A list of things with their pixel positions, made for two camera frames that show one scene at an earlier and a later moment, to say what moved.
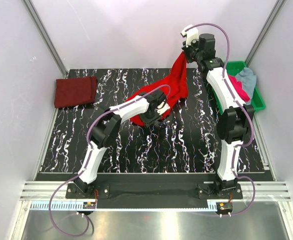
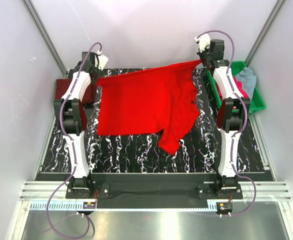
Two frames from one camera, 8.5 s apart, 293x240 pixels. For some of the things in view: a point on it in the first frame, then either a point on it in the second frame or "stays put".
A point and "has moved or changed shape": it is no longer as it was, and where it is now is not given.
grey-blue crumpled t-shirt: (248, 81) stays put
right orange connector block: (224, 206) stays put
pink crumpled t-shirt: (238, 87) stays put
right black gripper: (194, 43) → (201, 54)
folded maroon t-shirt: (75, 91) stays put
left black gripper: (148, 122) → (99, 72)
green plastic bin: (232, 68) stays put
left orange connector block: (89, 205) stays put
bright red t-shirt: (175, 87) has moved or changed shape
